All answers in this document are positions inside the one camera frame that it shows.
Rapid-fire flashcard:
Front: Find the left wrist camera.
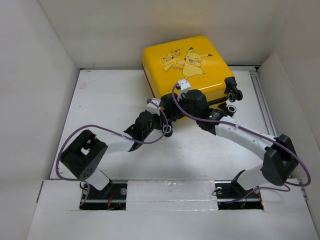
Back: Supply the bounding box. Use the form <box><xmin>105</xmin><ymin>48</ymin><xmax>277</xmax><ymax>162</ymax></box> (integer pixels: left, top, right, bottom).
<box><xmin>146</xmin><ymin>98</ymin><xmax>161</xmax><ymax>116</ymax></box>

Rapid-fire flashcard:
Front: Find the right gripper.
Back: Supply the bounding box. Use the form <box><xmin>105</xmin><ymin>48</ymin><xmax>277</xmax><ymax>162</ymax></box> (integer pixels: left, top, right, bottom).
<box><xmin>164</xmin><ymin>92</ymin><xmax>199</xmax><ymax>122</ymax></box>

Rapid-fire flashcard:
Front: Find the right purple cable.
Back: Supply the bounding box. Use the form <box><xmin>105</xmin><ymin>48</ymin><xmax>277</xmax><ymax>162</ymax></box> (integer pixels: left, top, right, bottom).
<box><xmin>172</xmin><ymin>83</ymin><xmax>312</xmax><ymax>205</ymax></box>

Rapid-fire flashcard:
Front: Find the yellow hard-shell suitcase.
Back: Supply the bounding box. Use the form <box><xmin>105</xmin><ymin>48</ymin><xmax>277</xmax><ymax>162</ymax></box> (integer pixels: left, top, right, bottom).
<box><xmin>142</xmin><ymin>35</ymin><xmax>243</xmax><ymax>117</ymax></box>

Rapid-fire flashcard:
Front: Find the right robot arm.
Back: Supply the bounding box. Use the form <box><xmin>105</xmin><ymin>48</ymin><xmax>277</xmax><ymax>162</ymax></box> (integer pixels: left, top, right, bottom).
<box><xmin>161</xmin><ymin>89</ymin><xmax>298</xmax><ymax>198</ymax></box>

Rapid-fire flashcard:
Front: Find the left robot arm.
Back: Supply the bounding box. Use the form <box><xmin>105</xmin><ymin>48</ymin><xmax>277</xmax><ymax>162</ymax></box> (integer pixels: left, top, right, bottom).
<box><xmin>57</xmin><ymin>98</ymin><xmax>172</xmax><ymax>199</ymax></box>

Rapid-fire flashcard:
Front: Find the purple cable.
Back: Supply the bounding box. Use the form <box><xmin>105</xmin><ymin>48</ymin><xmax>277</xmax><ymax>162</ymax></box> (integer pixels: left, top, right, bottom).
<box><xmin>172</xmin><ymin>83</ymin><xmax>312</xmax><ymax>205</ymax></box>
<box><xmin>55</xmin><ymin>99</ymin><xmax>169</xmax><ymax>208</ymax></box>

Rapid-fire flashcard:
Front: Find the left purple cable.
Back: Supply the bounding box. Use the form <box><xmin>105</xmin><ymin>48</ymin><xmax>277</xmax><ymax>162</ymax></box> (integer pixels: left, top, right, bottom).
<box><xmin>55</xmin><ymin>99</ymin><xmax>169</xmax><ymax>208</ymax></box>

